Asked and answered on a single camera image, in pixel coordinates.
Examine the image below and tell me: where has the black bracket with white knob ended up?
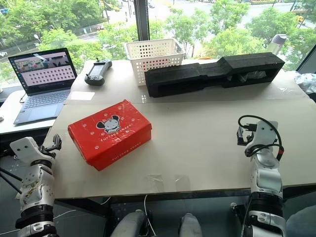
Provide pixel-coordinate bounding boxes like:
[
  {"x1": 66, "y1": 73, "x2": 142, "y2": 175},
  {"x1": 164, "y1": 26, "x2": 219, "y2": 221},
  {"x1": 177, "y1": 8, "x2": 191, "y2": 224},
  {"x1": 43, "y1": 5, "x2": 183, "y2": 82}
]
[{"x1": 229, "y1": 201, "x2": 245, "y2": 218}]

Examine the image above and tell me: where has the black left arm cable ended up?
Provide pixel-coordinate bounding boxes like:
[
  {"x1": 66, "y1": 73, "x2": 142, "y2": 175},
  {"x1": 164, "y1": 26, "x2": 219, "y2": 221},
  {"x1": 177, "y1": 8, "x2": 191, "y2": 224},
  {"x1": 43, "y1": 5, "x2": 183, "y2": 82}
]
[{"x1": 0, "y1": 167, "x2": 23, "y2": 194}]

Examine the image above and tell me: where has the white paper card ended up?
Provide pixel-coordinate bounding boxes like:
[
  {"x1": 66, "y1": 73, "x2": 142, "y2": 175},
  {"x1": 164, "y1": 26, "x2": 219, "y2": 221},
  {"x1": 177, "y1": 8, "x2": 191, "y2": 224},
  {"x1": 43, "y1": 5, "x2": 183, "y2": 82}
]
[{"x1": 70, "y1": 91, "x2": 96, "y2": 101}]

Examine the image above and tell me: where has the grey rounded shape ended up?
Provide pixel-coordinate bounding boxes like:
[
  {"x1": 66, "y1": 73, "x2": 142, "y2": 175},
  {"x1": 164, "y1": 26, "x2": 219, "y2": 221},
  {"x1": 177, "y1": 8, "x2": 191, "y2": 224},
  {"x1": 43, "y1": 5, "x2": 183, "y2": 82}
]
[
  {"x1": 115, "y1": 210, "x2": 149, "y2": 237},
  {"x1": 178, "y1": 213, "x2": 202, "y2": 237}
]

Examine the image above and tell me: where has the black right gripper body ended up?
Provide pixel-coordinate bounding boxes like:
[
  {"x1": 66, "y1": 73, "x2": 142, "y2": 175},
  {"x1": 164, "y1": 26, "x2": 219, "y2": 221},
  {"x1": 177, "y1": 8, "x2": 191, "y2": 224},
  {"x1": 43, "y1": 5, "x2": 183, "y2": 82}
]
[{"x1": 242, "y1": 123, "x2": 257, "y2": 147}]

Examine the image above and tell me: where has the clear tape piece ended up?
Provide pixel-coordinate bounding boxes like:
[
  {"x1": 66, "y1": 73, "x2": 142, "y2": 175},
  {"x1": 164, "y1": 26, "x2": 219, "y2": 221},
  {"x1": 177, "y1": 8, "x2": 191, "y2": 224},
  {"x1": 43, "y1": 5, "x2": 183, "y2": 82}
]
[
  {"x1": 174, "y1": 174, "x2": 191, "y2": 190},
  {"x1": 146, "y1": 174, "x2": 165, "y2": 189}
]

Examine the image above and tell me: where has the long black foam packaging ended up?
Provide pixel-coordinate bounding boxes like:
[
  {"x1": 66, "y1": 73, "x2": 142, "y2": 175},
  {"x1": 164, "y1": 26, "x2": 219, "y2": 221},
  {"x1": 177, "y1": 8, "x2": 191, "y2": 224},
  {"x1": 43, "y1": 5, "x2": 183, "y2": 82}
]
[{"x1": 144, "y1": 52, "x2": 286, "y2": 98}]

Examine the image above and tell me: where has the white side table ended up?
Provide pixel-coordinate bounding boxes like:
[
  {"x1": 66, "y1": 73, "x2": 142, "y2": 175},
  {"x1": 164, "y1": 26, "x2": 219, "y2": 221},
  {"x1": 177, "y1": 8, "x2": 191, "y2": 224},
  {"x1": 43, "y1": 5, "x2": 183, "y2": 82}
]
[{"x1": 0, "y1": 87, "x2": 59, "y2": 135}]

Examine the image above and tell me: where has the grey open laptop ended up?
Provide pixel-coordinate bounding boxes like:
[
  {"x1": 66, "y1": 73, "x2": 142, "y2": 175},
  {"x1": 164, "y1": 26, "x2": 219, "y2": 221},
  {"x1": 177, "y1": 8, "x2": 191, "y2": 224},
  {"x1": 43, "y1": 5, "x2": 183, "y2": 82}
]
[{"x1": 7, "y1": 47, "x2": 78, "y2": 125}]

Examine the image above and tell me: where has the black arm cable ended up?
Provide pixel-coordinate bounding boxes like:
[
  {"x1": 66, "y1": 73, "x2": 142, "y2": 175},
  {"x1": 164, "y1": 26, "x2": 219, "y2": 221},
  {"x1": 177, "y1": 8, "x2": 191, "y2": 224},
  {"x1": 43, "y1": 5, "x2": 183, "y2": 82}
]
[
  {"x1": 0, "y1": 167, "x2": 23, "y2": 194},
  {"x1": 237, "y1": 115, "x2": 284, "y2": 161}
]

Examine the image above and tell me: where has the crumpled clear plastic bag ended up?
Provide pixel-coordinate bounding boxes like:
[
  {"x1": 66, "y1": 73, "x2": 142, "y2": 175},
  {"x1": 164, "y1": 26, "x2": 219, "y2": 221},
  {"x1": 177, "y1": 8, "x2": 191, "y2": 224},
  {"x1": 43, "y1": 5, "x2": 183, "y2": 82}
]
[{"x1": 293, "y1": 73, "x2": 316, "y2": 94}]

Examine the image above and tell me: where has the thin white cable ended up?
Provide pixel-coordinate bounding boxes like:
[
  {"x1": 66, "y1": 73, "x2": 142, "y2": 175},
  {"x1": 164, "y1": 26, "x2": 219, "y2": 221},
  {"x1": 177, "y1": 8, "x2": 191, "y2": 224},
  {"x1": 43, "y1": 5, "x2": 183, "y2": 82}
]
[{"x1": 144, "y1": 194, "x2": 153, "y2": 237}]

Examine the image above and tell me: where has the white perforated plastic basket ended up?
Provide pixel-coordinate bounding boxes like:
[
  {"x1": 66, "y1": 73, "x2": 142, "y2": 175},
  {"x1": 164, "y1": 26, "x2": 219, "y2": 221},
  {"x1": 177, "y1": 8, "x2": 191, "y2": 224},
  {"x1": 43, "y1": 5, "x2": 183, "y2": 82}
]
[{"x1": 124, "y1": 38, "x2": 186, "y2": 87}]

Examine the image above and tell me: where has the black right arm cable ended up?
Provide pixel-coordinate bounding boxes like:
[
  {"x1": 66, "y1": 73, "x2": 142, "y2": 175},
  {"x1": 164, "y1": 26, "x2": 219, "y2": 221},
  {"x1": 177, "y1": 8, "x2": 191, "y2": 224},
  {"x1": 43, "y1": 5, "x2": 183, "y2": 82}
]
[{"x1": 237, "y1": 115, "x2": 284, "y2": 161}]

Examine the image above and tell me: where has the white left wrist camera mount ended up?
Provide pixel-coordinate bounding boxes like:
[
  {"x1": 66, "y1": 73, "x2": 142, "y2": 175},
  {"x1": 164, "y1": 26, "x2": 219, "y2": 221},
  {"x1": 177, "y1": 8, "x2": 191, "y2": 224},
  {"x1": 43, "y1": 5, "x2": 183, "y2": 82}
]
[{"x1": 9, "y1": 137, "x2": 41, "y2": 162}]

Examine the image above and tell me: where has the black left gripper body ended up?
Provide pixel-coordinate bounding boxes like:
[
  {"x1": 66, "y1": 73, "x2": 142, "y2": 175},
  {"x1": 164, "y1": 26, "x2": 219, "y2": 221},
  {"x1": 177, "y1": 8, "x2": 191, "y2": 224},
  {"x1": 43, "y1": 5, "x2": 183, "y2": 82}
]
[{"x1": 38, "y1": 145, "x2": 57, "y2": 158}]

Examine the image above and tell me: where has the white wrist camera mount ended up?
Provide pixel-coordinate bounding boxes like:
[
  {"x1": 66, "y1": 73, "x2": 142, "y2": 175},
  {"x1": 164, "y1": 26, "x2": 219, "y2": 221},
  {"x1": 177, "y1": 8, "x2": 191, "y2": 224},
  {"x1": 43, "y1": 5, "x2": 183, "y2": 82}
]
[
  {"x1": 254, "y1": 120, "x2": 279, "y2": 149},
  {"x1": 9, "y1": 137, "x2": 41, "y2": 162}
]

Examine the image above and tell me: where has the black window frame post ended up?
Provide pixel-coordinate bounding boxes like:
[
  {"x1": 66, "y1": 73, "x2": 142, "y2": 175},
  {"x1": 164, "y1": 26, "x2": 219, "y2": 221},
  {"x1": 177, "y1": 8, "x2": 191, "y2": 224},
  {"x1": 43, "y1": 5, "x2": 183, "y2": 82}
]
[{"x1": 135, "y1": 0, "x2": 151, "y2": 41}]

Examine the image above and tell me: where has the blue fabric bulk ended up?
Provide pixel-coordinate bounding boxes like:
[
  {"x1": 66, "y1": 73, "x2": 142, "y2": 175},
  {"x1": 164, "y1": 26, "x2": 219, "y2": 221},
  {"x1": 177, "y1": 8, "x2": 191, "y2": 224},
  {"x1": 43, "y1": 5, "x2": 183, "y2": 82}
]
[{"x1": 285, "y1": 204, "x2": 316, "y2": 237}]

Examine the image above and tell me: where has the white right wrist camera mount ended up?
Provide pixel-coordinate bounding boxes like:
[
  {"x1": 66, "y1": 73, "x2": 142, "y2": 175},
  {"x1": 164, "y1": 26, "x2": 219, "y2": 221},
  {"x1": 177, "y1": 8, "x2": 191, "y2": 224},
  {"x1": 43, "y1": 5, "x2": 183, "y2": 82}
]
[{"x1": 254, "y1": 120, "x2": 279, "y2": 149}]

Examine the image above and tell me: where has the dark grey remote controller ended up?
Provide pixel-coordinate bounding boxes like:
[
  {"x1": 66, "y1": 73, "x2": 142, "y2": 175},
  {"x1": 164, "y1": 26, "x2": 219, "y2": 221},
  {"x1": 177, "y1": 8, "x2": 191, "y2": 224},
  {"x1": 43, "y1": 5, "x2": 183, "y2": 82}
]
[{"x1": 84, "y1": 58, "x2": 113, "y2": 86}]

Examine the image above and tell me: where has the red shoe box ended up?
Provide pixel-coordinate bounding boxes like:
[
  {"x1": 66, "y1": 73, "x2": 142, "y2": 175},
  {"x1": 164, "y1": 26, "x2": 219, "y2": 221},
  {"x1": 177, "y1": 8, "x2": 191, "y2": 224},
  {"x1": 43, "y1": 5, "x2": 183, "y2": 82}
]
[{"x1": 67, "y1": 99, "x2": 153, "y2": 172}]

